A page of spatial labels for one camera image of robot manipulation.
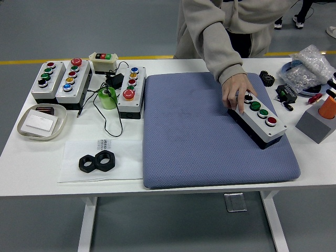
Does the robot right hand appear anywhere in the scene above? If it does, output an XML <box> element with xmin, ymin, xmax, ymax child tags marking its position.
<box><xmin>326</xmin><ymin>79</ymin><xmax>336</xmax><ymax>98</ymax></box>

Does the person's hand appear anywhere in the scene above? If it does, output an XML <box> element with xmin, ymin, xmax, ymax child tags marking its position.
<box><xmin>222</xmin><ymin>73</ymin><xmax>258</xmax><ymax>115</ymax></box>

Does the grey four-button control box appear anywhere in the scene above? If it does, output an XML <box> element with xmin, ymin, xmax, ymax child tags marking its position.
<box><xmin>227</xmin><ymin>90</ymin><xmax>288</xmax><ymax>150</ymax></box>

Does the five-button box, blue top button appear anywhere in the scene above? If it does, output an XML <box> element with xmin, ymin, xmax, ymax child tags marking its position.
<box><xmin>117</xmin><ymin>66</ymin><xmax>147</xmax><ymax>120</ymax></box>

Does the five-button box, blue end button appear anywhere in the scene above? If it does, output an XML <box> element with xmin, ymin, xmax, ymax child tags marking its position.
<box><xmin>55</xmin><ymin>58</ymin><xmax>92</xmax><ymax>110</ymax></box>

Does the four-button box with black button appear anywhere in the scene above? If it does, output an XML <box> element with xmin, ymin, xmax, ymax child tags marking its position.
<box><xmin>30</xmin><ymin>61</ymin><xmax>67</xmax><ymax>104</ymax></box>

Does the orange cylinder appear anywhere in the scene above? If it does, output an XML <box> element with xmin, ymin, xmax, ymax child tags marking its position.
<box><xmin>318</xmin><ymin>96</ymin><xmax>336</xmax><ymax>119</ymax></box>

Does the small red clip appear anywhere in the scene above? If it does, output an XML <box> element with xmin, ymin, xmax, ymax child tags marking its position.
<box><xmin>307</xmin><ymin>93</ymin><xmax>323</xmax><ymax>104</ymax></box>

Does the black gear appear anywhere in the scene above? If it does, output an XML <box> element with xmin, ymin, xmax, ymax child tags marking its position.
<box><xmin>259</xmin><ymin>70</ymin><xmax>276</xmax><ymax>87</ymax></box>

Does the plastic bag of metal washers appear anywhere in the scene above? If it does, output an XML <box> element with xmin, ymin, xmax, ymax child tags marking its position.
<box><xmin>278</xmin><ymin>64</ymin><xmax>323</xmax><ymax>94</ymax></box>

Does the clear bubble wrap bag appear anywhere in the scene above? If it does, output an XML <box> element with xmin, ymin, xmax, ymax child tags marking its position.
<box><xmin>288</xmin><ymin>44</ymin><xmax>336</xmax><ymax>85</ymax></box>

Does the black module with green terminal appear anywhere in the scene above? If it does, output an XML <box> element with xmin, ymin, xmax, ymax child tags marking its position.
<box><xmin>275</xmin><ymin>83</ymin><xmax>298</xmax><ymax>104</ymax></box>

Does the blue-rimmed round plate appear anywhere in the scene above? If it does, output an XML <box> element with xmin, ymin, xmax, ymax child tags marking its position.
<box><xmin>280</xmin><ymin>60</ymin><xmax>334</xmax><ymax>97</ymax></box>

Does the blue-grey quilted mat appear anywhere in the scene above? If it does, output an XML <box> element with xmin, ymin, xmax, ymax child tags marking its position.
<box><xmin>142</xmin><ymin>72</ymin><xmax>301</xmax><ymax>190</ymax></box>

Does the black power adapter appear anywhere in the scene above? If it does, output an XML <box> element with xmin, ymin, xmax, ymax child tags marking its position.
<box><xmin>105</xmin><ymin>73</ymin><xmax>124</xmax><ymax>89</ymax></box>

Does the green film roll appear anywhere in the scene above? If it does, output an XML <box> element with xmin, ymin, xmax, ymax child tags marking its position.
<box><xmin>97</xmin><ymin>87</ymin><xmax>118</xmax><ymax>110</ymax></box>

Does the white printed paper sheet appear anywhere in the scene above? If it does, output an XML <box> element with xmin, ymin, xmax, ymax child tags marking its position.
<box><xmin>57</xmin><ymin>139</ymin><xmax>144</xmax><ymax>184</ymax></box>

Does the white table leg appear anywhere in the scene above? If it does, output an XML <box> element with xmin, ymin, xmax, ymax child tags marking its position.
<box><xmin>259</xmin><ymin>191</ymin><xmax>289</xmax><ymax>252</ymax></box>
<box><xmin>77</xmin><ymin>195</ymin><xmax>98</xmax><ymax>252</ymax></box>

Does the large black hex nut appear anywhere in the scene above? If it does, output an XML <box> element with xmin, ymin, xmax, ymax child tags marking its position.
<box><xmin>93</xmin><ymin>149</ymin><xmax>117</xmax><ymax>172</ymax></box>

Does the small black hex nut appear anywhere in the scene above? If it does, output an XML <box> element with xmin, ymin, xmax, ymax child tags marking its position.
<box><xmin>78</xmin><ymin>154</ymin><xmax>98</xmax><ymax>173</ymax></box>

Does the white oval tray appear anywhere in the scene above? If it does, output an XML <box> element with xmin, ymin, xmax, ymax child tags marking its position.
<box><xmin>17</xmin><ymin>103</ymin><xmax>68</xmax><ymax>142</ymax></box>

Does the dark red-brown small block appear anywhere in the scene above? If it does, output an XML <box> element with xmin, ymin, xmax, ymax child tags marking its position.
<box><xmin>35</xmin><ymin>106</ymin><xmax>55</xmax><ymax>116</ymax></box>

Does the clear bracket under table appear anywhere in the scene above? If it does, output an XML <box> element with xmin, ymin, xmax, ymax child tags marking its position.
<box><xmin>224</xmin><ymin>192</ymin><xmax>248</xmax><ymax>213</ymax></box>

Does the cream three-button switch box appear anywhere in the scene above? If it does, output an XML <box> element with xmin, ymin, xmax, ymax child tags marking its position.
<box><xmin>88</xmin><ymin>52</ymin><xmax>119</xmax><ymax>75</ymax></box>

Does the black adapter cable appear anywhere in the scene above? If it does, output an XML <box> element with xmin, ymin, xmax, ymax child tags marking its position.
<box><xmin>76</xmin><ymin>61</ymin><xmax>130</xmax><ymax>138</ymax></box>

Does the white wall switch plate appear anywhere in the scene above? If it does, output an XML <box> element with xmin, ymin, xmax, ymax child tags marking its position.
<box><xmin>21</xmin><ymin>109</ymin><xmax>59</xmax><ymax>137</ymax></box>

